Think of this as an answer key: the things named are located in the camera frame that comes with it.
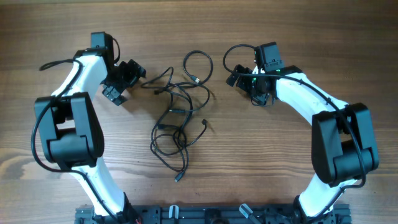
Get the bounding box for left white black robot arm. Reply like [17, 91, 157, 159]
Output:
[31, 32, 146, 223]

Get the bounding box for black usb cables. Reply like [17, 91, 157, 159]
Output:
[150, 83, 208, 183]

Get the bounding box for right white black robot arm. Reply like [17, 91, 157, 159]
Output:
[226, 42, 379, 223]

